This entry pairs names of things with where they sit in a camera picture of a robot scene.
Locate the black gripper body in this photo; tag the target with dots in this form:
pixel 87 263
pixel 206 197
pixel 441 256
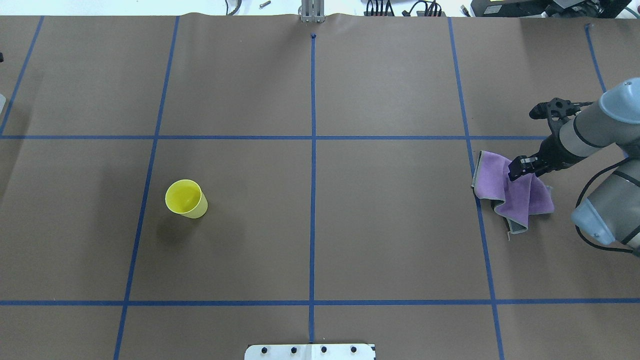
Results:
pixel 550 151

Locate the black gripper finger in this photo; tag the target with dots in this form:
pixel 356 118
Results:
pixel 521 166

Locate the purple microfiber cloth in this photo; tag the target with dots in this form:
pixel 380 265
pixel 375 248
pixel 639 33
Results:
pixel 514 201

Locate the yellow plastic cup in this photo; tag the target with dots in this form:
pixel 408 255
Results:
pixel 186 198

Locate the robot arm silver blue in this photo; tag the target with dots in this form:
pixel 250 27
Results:
pixel 606 212

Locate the black monitor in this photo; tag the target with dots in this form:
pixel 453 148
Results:
pixel 600 9

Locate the black power strip connectors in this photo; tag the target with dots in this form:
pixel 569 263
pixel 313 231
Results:
pixel 403 8

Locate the aluminium frame post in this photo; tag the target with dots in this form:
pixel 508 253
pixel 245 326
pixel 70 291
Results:
pixel 312 11

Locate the white pedestal column base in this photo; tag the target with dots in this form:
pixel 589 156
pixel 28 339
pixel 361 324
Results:
pixel 311 351

